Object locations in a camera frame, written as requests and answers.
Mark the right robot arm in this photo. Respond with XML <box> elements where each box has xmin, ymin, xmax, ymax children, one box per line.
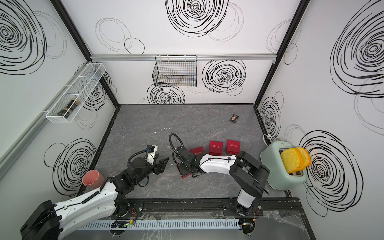
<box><xmin>169</xmin><ymin>133</ymin><xmax>270</xmax><ymax>210</ymax></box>

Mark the small dark snack wrapper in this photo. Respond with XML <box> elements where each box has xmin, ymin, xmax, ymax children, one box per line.
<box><xmin>230</xmin><ymin>114</ymin><xmax>240</xmax><ymax>123</ymax></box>

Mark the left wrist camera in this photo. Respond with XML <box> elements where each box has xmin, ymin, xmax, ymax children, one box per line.
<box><xmin>145</xmin><ymin>145</ymin><xmax>158</xmax><ymax>165</ymax></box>

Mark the black wire wall basket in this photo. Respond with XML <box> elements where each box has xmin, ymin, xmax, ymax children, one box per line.
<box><xmin>152</xmin><ymin>55</ymin><xmax>198</xmax><ymax>88</ymax></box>

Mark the front yellow toast slice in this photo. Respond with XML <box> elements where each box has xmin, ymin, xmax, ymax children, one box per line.
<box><xmin>280</xmin><ymin>148</ymin><xmax>302</xmax><ymax>174</ymax></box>

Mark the pink plastic cup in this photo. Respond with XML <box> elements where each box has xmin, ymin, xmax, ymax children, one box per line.
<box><xmin>82</xmin><ymin>170</ymin><xmax>105</xmax><ymax>190</ymax></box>

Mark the dark bottle in shelf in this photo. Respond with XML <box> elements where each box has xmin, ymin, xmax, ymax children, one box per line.
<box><xmin>57</xmin><ymin>99</ymin><xmax>81</xmax><ymax>119</ymax></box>

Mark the middle red jewelry box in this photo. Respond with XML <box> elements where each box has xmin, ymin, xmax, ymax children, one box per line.
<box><xmin>209</xmin><ymin>141</ymin><xmax>223</xmax><ymax>156</ymax></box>

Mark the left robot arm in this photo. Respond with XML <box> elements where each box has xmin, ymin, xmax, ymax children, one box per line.
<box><xmin>20</xmin><ymin>145</ymin><xmax>169</xmax><ymax>240</ymax></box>

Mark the yellow toast slice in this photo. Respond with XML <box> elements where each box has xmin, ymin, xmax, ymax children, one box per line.
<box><xmin>280</xmin><ymin>148</ymin><xmax>302</xmax><ymax>174</ymax></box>
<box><xmin>296</xmin><ymin>147</ymin><xmax>312</xmax><ymax>171</ymax></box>

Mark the white slotted cable duct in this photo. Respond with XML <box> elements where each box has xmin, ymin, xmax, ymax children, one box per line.
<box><xmin>80</xmin><ymin>219</ymin><xmax>241</xmax><ymax>231</ymax></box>

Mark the mint green toaster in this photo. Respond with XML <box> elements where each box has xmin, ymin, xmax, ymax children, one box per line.
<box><xmin>260</xmin><ymin>140</ymin><xmax>307</xmax><ymax>191</ymax></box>

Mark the back yellow toast slice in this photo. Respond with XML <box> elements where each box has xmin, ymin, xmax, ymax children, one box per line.
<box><xmin>296</xmin><ymin>147</ymin><xmax>312</xmax><ymax>171</ymax></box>

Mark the left red jewelry box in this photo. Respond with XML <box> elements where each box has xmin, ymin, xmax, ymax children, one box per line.
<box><xmin>177</xmin><ymin>165</ymin><xmax>191</xmax><ymax>179</ymax></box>

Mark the red jewelry box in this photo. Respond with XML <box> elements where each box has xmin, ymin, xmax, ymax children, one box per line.
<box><xmin>177</xmin><ymin>165</ymin><xmax>191</xmax><ymax>179</ymax></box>
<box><xmin>209</xmin><ymin>141</ymin><xmax>223</xmax><ymax>156</ymax></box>

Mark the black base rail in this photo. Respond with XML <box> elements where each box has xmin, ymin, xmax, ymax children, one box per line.
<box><xmin>128</xmin><ymin>198</ymin><xmax>304</xmax><ymax>217</ymax></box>

